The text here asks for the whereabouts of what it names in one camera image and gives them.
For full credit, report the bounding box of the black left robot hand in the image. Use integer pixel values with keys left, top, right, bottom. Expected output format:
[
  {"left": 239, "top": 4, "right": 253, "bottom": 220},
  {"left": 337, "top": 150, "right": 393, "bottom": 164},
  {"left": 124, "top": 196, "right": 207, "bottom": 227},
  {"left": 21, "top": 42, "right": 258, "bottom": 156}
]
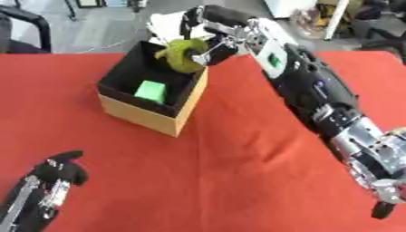
[{"left": 0, "top": 150, "right": 91, "bottom": 232}]

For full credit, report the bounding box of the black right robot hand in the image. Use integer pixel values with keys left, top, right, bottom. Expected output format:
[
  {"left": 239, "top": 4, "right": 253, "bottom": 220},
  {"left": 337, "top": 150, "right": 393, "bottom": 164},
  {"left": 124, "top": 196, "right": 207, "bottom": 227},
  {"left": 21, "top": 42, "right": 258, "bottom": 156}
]
[{"left": 178, "top": 4, "right": 257, "bottom": 66}]

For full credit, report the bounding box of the olive green soft toy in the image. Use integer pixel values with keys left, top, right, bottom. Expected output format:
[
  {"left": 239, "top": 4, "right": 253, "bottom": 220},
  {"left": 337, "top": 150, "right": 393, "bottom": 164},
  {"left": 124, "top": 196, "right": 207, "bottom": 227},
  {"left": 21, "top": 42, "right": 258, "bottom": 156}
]
[{"left": 153, "top": 38, "right": 211, "bottom": 74}]

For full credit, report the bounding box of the tan cardboard box black inside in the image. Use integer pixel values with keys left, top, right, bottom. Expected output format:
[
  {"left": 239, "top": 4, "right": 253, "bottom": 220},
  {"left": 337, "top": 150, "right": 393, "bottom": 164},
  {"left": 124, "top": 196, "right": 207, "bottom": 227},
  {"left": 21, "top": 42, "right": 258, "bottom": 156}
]
[{"left": 95, "top": 40, "right": 211, "bottom": 139}]

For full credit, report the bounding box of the white sheet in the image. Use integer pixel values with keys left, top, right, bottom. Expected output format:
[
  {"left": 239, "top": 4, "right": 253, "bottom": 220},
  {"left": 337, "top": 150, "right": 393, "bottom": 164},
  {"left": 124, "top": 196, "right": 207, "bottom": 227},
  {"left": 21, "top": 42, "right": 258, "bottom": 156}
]
[{"left": 144, "top": 10, "right": 215, "bottom": 46}]

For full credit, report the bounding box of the white cabinet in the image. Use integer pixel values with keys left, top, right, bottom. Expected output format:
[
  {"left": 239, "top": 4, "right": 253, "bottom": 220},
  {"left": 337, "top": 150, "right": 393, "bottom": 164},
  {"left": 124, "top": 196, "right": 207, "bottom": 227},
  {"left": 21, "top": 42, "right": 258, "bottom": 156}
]
[{"left": 263, "top": 0, "right": 321, "bottom": 20}]

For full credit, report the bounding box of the clear plastic bag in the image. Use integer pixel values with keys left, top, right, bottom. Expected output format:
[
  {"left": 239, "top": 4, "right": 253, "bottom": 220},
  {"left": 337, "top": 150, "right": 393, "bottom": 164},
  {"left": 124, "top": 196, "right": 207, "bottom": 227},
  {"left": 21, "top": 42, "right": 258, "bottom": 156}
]
[{"left": 288, "top": 5, "right": 330, "bottom": 39}]

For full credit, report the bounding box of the green block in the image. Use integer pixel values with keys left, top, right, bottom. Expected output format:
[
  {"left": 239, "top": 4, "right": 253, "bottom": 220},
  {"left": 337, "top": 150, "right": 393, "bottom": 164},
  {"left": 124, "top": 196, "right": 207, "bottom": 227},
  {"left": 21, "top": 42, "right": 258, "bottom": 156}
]
[{"left": 131, "top": 79, "right": 170, "bottom": 105}]

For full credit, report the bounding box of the white pole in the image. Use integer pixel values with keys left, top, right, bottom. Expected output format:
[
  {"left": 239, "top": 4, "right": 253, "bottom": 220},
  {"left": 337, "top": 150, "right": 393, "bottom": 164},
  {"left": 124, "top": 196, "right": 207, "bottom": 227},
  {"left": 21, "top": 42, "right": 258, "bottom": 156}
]
[{"left": 322, "top": 0, "right": 351, "bottom": 42}]

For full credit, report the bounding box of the black office chair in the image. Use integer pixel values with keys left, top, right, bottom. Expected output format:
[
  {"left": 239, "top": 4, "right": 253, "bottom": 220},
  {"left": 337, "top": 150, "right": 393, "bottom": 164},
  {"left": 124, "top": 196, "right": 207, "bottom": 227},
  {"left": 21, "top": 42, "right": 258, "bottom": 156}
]
[{"left": 350, "top": 0, "right": 406, "bottom": 66}]

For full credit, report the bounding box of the thin floor cable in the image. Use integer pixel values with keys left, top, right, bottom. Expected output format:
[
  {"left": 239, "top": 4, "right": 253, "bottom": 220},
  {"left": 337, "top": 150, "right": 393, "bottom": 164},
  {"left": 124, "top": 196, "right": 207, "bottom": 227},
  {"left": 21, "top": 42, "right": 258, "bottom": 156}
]
[{"left": 77, "top": 38, "right": 140, "bottom": 54}]

